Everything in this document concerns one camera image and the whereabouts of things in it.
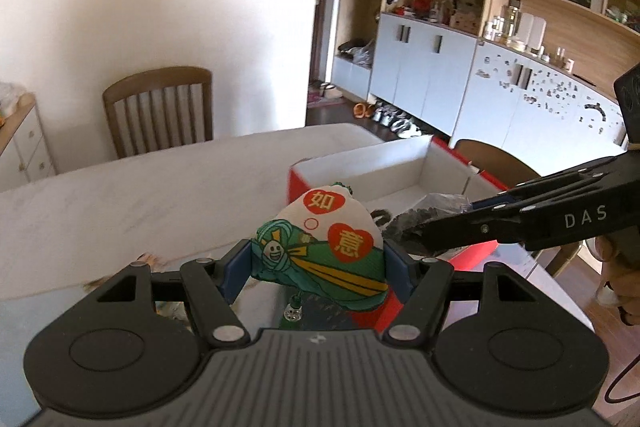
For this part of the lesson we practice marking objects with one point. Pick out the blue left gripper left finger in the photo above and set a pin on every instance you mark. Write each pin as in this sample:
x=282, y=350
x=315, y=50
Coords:
x=233, y=270

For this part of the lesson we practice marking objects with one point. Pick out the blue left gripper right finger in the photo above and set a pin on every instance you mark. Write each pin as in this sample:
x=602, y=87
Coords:
x=400, y=270

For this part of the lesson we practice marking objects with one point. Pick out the clear plastic bag dark contents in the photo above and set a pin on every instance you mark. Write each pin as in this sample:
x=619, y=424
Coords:
x=401, y=228

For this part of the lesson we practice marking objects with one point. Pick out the green embroidered sachet pouch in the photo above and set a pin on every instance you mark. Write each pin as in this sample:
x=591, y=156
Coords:
x=324, y=243

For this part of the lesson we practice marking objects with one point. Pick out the person's right hand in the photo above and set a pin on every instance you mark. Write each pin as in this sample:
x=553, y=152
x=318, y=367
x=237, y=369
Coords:
x=619, y=282

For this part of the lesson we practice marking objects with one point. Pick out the red shoe box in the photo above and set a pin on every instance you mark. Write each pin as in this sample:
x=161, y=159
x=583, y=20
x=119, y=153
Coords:
x=394, y=176

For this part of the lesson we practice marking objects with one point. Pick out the brown wooden chair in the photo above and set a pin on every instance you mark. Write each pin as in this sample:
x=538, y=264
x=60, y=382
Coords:
x=510, y=171
x=160, y=108

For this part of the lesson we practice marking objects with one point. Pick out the white sideboard wooden top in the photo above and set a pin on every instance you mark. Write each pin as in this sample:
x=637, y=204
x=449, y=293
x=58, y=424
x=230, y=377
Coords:
x=25, y=155

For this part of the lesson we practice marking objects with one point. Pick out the white wall cabinet unit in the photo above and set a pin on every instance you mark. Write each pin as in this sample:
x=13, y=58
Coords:
x=532, y=77

